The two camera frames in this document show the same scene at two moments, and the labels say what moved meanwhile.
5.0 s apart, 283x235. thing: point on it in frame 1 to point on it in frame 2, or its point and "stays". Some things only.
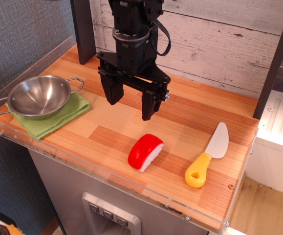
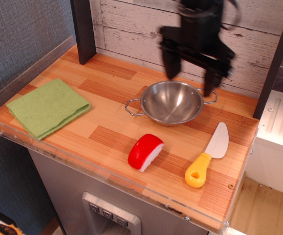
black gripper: [137, 63] to [199, 40]
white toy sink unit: [273, 161] stays
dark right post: [279, 56] stays
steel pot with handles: [37, 96] to [172, 103]
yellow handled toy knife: [195, 176] stays
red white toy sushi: [144, 151] stays
